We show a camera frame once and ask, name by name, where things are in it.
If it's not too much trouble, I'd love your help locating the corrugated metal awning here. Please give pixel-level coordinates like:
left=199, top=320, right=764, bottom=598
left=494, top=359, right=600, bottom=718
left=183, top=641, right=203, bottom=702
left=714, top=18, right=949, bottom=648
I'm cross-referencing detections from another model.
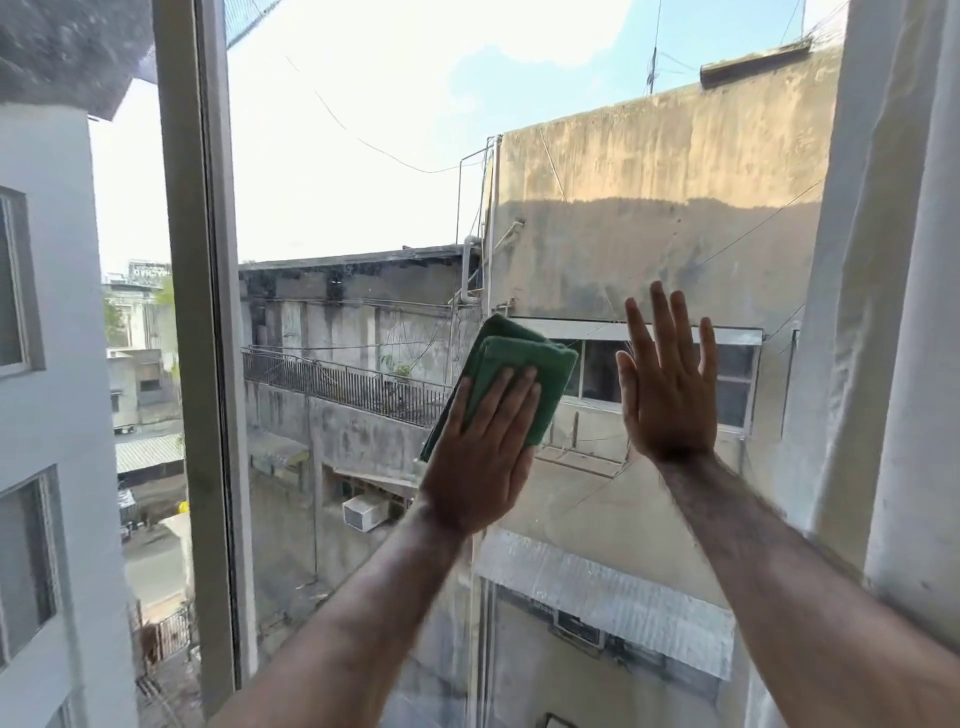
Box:
left=473, top=528, right=736, bottom=682

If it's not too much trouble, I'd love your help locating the grey window frame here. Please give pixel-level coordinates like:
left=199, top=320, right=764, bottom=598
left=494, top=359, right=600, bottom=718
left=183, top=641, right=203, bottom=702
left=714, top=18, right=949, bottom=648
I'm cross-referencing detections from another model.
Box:
left=152, top=0, right=260, bottom=718

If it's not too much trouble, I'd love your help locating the white framed building window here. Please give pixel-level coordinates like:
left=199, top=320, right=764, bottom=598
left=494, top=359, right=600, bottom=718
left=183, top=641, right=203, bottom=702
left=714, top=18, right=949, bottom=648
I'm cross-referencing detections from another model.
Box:
left=513, top=318, right=765, bottom=436

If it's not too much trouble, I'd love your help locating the person's right forearm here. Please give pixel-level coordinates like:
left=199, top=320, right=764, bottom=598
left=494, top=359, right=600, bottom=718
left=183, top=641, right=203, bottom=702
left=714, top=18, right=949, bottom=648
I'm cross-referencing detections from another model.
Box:
left=652, top=449, right=960, bottom=728

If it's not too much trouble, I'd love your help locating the cream curtain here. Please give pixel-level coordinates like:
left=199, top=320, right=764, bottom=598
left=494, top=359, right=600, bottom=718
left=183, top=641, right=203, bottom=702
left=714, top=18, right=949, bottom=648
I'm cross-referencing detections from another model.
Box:
left=738, top=0, right=960, bottom=728

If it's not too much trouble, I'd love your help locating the grey concrete overhang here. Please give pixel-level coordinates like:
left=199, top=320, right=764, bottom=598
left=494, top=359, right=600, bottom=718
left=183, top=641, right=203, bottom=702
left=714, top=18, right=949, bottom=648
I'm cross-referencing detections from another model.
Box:
left=0, top=0, right=159, bottom=121

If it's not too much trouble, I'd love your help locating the beige stained building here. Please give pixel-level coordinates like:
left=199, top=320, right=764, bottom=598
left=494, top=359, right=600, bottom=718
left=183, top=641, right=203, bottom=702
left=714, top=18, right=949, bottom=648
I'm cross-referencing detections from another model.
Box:
left=468, top=41, right=845, bottom=728

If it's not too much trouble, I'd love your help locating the clear window glass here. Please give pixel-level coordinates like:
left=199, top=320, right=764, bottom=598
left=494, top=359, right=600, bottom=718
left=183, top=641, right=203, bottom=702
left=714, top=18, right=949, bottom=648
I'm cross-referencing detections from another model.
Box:
left=224, top=0, right=849, bottom=728

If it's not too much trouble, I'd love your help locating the metal gate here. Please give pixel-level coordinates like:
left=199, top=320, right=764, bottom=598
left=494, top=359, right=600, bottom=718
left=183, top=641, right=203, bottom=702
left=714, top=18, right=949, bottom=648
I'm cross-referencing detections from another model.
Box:
left=142, top=603, right=193, bottom=665

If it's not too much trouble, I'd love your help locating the person's right hand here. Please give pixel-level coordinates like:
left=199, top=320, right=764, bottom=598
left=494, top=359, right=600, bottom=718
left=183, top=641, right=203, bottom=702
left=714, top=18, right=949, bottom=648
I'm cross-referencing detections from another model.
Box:
left=614, top=281, right=720, bottom=465

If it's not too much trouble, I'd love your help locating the rooftop antenna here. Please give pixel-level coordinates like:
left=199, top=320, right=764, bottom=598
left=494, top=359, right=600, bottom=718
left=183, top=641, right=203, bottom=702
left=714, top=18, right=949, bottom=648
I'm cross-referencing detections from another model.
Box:
left=644, top=0, right=665, bottom=96

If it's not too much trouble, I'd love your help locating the green cloth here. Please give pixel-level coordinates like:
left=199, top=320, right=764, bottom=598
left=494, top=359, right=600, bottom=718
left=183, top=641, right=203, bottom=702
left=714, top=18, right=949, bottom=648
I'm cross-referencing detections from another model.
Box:
left=418, top=313, right=580, bottom=463

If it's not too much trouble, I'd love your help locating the dark metal railing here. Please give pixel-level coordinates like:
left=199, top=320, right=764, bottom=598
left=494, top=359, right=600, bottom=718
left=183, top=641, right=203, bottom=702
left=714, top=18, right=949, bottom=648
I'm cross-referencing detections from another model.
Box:
left=241, top=346, right=451, bottom=430

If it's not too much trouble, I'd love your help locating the person's left hand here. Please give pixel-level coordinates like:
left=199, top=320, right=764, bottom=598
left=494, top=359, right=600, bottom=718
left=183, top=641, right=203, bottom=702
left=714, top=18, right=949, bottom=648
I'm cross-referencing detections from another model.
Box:
left=417, top=365, right=543, bottom=538

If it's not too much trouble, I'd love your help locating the person's left forearm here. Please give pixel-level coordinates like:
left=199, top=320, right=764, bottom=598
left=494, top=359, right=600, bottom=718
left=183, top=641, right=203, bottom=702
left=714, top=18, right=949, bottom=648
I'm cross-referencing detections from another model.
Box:
left=209, top=491, right=481, bottom=728

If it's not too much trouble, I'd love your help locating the white air conditioner unit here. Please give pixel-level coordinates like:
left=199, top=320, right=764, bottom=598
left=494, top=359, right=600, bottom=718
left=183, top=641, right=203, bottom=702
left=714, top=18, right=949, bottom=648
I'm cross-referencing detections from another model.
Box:
left=342, top=493, right=391, bottom=534

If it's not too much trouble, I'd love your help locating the white building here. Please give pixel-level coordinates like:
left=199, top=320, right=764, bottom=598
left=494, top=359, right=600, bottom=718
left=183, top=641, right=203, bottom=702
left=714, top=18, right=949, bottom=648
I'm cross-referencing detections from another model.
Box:
left=0, top=101, right=140, bottom=728

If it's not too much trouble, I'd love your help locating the metal bracket rack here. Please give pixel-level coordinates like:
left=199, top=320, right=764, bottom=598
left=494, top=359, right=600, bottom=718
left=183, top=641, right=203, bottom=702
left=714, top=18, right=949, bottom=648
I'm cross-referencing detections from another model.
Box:
left=536, top=442, right=628, bottom=480

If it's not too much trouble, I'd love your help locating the grey low building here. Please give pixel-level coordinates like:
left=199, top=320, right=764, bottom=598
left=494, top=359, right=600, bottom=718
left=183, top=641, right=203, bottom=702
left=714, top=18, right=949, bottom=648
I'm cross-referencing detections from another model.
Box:
left=238, top=243, right=489, bottom=646

